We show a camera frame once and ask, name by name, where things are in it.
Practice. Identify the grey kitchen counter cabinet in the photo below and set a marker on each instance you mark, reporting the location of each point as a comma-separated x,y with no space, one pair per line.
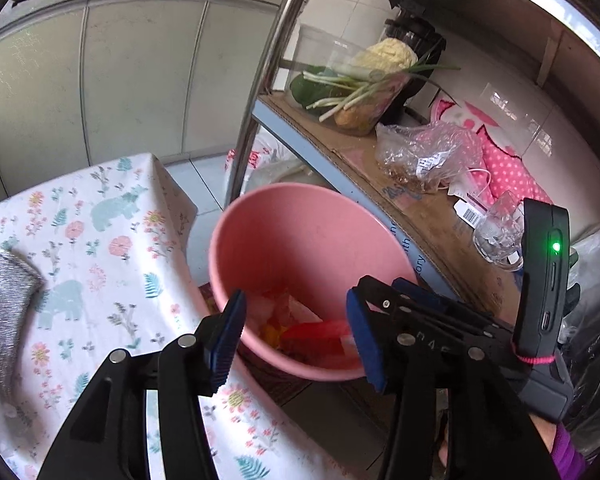
130,85

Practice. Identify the dark green vegetable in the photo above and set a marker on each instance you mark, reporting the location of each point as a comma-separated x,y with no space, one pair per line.
312,87

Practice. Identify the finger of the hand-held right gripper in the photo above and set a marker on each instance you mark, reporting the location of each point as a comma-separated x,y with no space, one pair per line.
422,292
430,322

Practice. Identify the grey cloth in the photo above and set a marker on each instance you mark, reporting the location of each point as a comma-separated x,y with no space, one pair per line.
5,310

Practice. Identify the black blender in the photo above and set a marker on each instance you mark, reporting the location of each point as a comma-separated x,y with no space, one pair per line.
415,35

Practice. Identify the person's right forearm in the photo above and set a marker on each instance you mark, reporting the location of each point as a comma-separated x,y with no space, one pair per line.
570,455

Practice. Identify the pink plastic basin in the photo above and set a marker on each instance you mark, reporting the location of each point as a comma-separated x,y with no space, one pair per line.
300,240

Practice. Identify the glass mug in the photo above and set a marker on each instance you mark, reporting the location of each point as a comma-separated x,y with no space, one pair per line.
497,235

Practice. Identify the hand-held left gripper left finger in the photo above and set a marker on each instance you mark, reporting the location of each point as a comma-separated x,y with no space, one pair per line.
227,345

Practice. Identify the metal storage rack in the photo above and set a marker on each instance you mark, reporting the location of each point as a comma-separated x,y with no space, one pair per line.
270,60

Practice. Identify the black plastic bag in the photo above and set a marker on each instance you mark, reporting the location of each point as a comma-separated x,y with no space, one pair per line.
597,310

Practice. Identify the cauliflower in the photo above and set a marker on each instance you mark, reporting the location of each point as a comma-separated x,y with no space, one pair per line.
385,54

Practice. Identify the clear plastic bag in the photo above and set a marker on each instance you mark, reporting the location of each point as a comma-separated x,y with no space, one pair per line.
425,155

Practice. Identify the red snack packet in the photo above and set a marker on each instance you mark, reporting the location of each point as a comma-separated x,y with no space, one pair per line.
320,334

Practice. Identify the white red plastic bag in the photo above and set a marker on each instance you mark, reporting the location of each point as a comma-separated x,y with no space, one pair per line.
265,157

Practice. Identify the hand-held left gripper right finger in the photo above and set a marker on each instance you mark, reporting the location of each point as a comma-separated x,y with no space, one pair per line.
367,355

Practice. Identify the clear plastic wrap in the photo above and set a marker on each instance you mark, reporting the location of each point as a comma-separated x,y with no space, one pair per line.
280,307

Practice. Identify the pink polka dot cloth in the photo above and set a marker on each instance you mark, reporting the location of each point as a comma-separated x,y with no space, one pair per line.
510,170

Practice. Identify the green onions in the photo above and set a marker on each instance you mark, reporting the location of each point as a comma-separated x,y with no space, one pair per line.
360,92

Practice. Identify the cardboard shelf liner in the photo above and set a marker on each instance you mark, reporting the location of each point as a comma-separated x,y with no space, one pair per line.
360,175

